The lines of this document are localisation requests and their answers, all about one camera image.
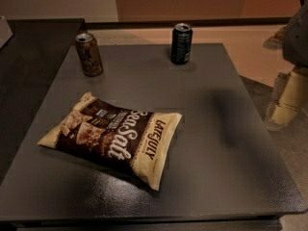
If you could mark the black pepsi can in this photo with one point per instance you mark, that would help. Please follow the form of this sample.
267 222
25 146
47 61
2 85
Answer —
182 35

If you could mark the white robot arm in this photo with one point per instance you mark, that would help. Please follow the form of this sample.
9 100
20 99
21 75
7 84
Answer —
290 91

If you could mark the brown soda can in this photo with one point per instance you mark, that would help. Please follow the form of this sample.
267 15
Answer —
88 52

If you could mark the sea salt chips bag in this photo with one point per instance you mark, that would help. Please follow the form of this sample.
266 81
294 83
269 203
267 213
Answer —
115 137

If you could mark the grey object at left edge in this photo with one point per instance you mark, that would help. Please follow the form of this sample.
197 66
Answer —
5 31

